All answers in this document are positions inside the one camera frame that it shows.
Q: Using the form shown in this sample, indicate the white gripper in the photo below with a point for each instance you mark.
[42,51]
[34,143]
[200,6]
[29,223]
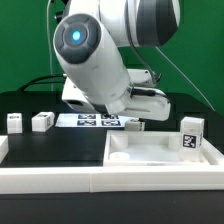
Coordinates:
[144,103]

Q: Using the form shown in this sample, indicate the white square table top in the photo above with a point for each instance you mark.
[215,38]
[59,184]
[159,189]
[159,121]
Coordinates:
[151,148]

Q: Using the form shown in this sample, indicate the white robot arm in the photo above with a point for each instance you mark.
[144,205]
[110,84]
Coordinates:
[87,42]

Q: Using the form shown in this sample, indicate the white fiducial marker sheet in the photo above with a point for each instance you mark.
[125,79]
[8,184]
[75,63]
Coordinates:
[90,120]

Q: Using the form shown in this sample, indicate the white U-shaped workspace fence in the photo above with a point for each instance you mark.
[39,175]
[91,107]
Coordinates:
[110,178]

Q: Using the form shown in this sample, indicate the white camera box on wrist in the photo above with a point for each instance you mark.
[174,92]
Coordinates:
[75,99]

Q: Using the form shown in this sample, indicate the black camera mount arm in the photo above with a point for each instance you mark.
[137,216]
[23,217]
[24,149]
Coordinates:
[59,15]

